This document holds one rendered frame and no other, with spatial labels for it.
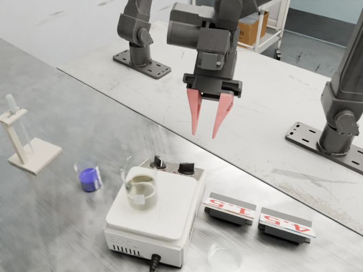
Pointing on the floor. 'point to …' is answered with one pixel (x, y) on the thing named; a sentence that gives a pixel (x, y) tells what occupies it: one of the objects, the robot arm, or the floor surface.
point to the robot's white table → (237, 119)
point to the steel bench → (128, 131)
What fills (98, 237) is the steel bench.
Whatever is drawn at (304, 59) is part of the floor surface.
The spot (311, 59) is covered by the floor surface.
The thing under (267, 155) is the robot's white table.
